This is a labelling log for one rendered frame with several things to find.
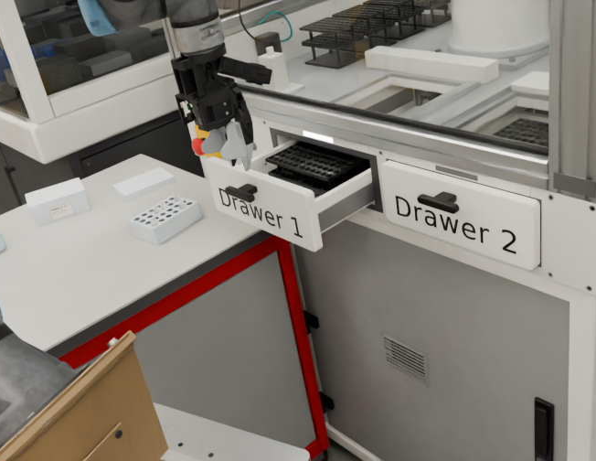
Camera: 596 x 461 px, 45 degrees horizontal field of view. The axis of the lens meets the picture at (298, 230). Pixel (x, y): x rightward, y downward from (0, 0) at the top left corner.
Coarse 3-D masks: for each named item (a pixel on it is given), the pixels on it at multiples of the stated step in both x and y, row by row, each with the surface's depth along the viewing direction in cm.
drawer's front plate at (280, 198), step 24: (216, 168) 132; (240, 168) 127; (216, 192) 136; (264, 192) 122; (288, 192) 117; (312, 192) 114; (240, 216) 133; (264, 216) 126; (288, 216) 120; (312, 216) 116; (288, 240) 123; (312, 240) 118
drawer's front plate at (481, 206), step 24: (384, 168) 119; (408, 168) 115; (384, 192) 121; (408, 192) 117; (432, 192) 113; (456, 192) 109; (480, 192) 105; (504, 192) 103; (432, 216) 115; (456, 216) 111; (480, 216) 107; (504, 216) 103; (528, 216) 100; (456, 240) 113; (480, 240) 109; (504, 240) 106; (528, 240) 102; (528, 264) 104
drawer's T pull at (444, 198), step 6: (444, 192) 110; (420, 198) 110; (426, 198) 109; (432, 198) 108; (438, 198) 108; (444, 198) 108; (450, 198) 108; (456, 198) 109; (426, 204) 109; (432, 204) 108; (438, 204) 107; (444, 204) 107; (450, 204) 106; (456, 204) 106; (444, 210) 107; (450, 210) 106; (456, 210) 106
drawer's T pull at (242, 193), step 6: (246, 186) 124; (252, 186) 124; (228, 192) 125; (234, 192) 123; (240, 192) 122; (246, 192) 122; (252, 192) 123; (240, 198) 122; (246, 198) 121; (252, 198) 120
